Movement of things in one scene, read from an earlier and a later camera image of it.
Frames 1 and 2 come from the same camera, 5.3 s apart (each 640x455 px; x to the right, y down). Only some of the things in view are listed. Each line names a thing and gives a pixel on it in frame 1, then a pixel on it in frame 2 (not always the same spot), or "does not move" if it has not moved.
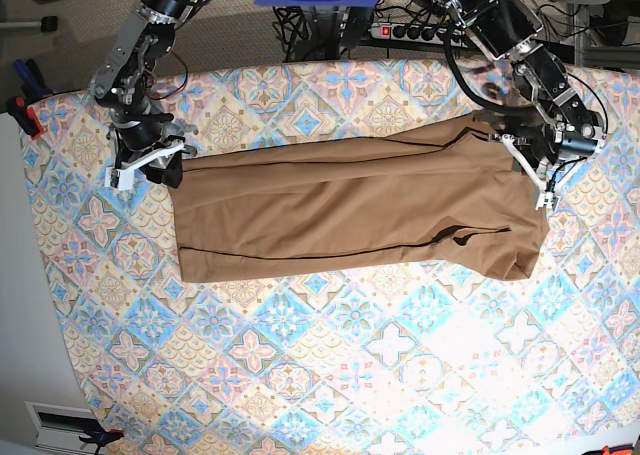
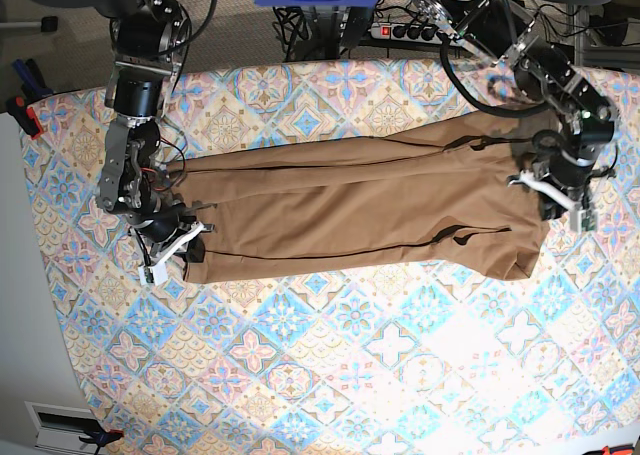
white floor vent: x=60 y=427 does not move
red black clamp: x=26 y=116 does not move
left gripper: x=139 y=135 → x=165 y=230
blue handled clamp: x=33 y=86 does not move
